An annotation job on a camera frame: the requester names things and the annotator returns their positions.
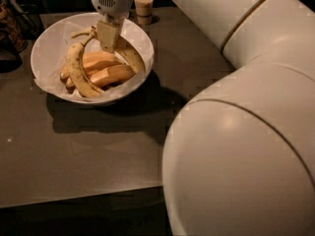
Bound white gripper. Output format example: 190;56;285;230
92;0;133;53

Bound yellow banana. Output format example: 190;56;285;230
115;36;146;73
66;27;103;97

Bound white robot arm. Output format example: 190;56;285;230
162;0;315;236

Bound white bowl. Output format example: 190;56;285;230
30;12;156;107

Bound orange bananas underneath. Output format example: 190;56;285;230
60;51;136;90

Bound plastic cup with drink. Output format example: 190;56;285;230
134;0;154;25

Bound patterned brown container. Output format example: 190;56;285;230
0;0;28;52

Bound black wire basket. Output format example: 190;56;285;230
6;0;44;39

